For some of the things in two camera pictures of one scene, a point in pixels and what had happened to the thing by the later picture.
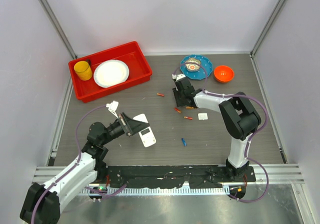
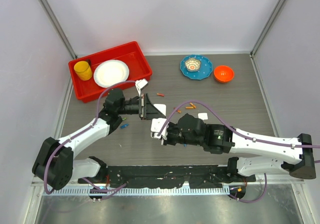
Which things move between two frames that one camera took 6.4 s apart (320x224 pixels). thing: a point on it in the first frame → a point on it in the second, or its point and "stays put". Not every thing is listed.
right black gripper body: (179, 97) → (174, 136)
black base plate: (196, 176) stays put
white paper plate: (109, 72) stays put
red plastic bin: (98, 74) stays put
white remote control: (147, 137) → (162, 107)
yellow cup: (83, 70) stays put
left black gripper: (131, 126) → (148, 111)
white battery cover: (202, 116) stays put
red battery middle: (177, 110) stays put
